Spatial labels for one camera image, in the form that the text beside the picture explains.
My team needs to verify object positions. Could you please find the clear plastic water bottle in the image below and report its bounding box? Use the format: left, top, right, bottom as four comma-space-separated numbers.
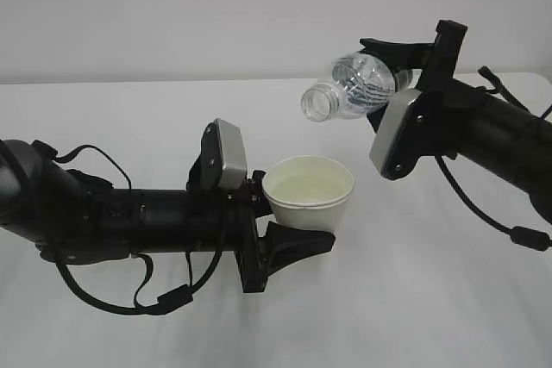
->
301, 52, 413, 122

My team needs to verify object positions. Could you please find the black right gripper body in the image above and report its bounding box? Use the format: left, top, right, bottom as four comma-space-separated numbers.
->
381, 20, 467, 91

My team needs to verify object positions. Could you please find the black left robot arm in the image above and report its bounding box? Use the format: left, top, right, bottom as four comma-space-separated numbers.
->
1, 140, 336, 293

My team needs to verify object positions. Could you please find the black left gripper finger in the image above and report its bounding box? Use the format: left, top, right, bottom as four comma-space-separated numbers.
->
261, 221, 336, 278

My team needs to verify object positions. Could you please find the black right camera cable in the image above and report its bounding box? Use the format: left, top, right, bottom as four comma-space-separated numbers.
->
435, 65, 552, 253

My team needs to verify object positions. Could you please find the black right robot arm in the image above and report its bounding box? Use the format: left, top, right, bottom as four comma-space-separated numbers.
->
361, 20, 551, 221

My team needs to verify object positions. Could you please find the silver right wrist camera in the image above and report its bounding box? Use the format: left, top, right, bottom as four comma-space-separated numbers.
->
369, 89, 446, 181

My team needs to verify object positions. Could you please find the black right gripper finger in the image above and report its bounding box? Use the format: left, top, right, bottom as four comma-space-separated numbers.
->
360, 38, 435, 70

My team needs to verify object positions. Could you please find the white paper cup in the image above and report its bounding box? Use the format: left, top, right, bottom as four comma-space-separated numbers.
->
261, 155, 354, 234

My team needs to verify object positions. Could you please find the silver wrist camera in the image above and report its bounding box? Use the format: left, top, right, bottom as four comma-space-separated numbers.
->
199, 118, 248, 190
369, 89, 446, 181

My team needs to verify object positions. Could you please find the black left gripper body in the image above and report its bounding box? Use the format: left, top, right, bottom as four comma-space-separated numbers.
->
227, 170, 273, 293

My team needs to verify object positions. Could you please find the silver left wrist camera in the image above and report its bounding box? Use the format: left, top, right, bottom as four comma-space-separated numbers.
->
199, 118, 248, 190

